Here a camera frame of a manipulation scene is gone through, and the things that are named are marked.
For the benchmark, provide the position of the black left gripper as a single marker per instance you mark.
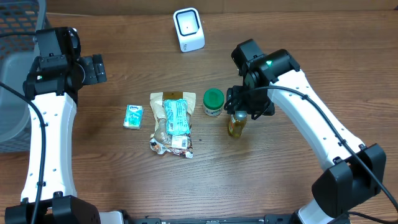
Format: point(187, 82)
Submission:
point(97, 69)

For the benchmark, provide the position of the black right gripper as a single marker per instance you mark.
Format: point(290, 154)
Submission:
point(237, 103)

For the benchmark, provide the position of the green lid jar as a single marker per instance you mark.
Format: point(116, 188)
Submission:
point(213, 101)

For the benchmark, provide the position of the yellow drink bottle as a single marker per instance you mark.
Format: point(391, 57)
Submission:
point(237, 124)

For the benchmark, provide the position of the teal tissue pack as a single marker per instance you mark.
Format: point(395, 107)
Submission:
point(133, 117)

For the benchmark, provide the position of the brown nut pouch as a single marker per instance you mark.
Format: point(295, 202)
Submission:
point(160, 135)

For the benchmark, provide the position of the teal snack packet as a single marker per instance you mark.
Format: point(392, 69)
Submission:
point(176, 121)

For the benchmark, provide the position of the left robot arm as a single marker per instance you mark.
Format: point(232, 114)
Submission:
point(51, 92)

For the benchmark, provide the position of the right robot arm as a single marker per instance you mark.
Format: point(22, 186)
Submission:
point(352, 171)

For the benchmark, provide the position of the white barcode scanner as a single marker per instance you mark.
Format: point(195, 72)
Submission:
point(189, 29)

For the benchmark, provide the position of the grey plastic mesh basket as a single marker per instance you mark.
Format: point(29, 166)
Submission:
point(19, 21)

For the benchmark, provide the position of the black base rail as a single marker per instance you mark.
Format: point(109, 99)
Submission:
point(267, 219)

